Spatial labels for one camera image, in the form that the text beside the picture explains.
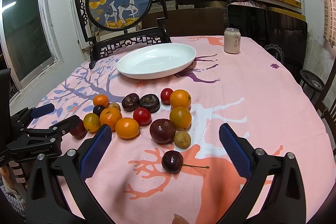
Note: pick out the dark mangosteen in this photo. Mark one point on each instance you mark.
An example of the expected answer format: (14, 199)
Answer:
(130, 102)
(150, 102)

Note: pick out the dark cherry with stem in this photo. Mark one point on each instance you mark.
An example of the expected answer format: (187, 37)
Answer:
(173, 161)

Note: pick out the smooth orange front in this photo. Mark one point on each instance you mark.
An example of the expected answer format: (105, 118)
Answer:
(127, 128)

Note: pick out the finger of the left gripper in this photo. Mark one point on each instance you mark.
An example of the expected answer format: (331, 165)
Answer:
(63, 125)
(24, 117)

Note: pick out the small mandarin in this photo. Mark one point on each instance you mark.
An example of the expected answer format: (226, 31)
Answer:
(101, 100)

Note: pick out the pink beverage can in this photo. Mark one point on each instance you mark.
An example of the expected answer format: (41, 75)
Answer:
(232, 40)

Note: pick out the black round stool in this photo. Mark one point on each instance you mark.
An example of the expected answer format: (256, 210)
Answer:
(311, 84)

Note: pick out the red cherry tomato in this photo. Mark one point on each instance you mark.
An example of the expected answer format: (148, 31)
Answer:
(142, 116)
(165, 95)

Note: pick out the round deer embroidery screen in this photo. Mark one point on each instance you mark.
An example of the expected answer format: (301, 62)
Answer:
(106, 25)

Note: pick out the yellow plum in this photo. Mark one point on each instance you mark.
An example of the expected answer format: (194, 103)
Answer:
(91, 122)

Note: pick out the window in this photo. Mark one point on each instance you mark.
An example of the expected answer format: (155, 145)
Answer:
(28, 43)

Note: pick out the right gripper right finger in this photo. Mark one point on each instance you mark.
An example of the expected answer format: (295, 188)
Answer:
(285, 201)

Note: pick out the person's right hand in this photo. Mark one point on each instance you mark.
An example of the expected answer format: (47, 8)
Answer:
(179, 220)

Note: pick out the small tan longan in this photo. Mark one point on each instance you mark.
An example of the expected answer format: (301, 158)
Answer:
(114, 105)
(182, 139)

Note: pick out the person's left hand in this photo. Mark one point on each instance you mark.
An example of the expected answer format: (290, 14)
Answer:
(14, 178)

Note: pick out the pink printed tablecloth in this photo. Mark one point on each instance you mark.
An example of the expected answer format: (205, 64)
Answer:
(251, 91)

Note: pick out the small dark cherry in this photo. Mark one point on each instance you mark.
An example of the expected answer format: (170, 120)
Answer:
(98, 110)

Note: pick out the black chair right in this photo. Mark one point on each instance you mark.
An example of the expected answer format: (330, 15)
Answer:
(283, 36)

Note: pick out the dark red plum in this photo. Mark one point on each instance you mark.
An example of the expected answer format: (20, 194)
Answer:
(162, 131)
(80, 131)

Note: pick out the white oval plate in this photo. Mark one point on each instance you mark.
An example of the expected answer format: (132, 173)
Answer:
(157, 61)

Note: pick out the bumpy mandarin orange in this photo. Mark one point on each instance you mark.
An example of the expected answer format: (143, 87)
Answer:
(110, 116)

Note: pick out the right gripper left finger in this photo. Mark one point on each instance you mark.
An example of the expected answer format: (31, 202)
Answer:
(46, 203)

